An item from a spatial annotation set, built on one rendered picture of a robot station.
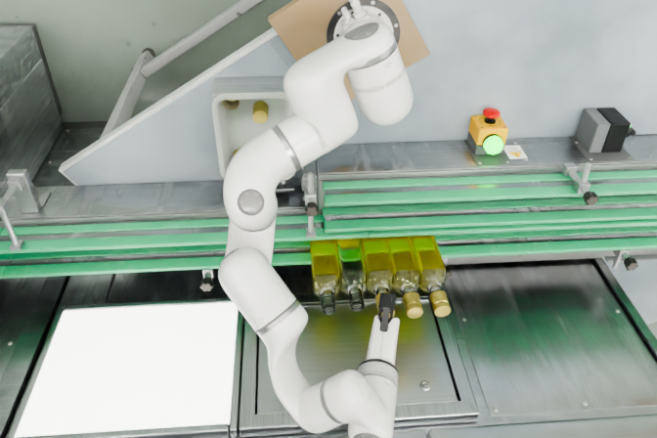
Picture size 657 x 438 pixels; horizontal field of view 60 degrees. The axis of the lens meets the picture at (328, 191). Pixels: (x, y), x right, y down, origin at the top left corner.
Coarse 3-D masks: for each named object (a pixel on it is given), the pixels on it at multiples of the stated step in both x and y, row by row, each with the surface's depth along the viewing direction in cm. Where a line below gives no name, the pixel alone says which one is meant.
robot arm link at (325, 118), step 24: (384, 24) 91; (336, 48) 89; (360, 48) 88; (384, 48) 89; (288, 72) 90; (312, 72) 87; (336, 72) 88; (288, 96) 90; (312, 96) 88; (336, 96) 90; (288, 120) 93; (312, 120) 91; (336, 120) 91; (312, 144) 92; (336, 144) 95
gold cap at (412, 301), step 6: (408, 294) 117; (414, 294) 117; (408, 300) 116; (414, 300) 115; (408, 306) 115; (414, 306) 114; (420, 306) 115; (408, 312) 114; (414, 312) 115; (420, 312) 115; (414, 318) 116
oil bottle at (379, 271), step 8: (368, 240) 128; (376, 240) 128; (384, 240) 128; (368, 248) 126; (376, 248) 126; (384, 248) 126; (368, 256) 124; (376, 256) 124; (384, 256) 124; (368, 264) 122; (376, 264) 122; (384, 264) 122; (368, 272) 120; (376, 272) 120; (384, 272) 120; (392, 272) 120; (368, 280) 121; (376, 280) 119; (384, 280) 119; (392, 280) 120; (368, 288) 122
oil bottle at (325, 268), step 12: (324, 240) 128; (312, 252) 125; (324, 252) 125; (312, 264) 123; (324, 264) 122; (336, 264) 122; (312, 276) 125; (324, 276) 119; (336, 276) 119; (336, 288) 119
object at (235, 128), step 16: (224, 96) 118; (240, 96) 118; (256, 96) 118; (272, 96) 119; (224, 112) 127; (240, 112) 128; (272, 112) 129; (288, 112) 122; (224, 128) 128; (240, 128) 131; (256, 128) 131; (224, 144) 128; (240, 144) 133; (224, 160) 128; (224, 176) 130; (288, 176) 131
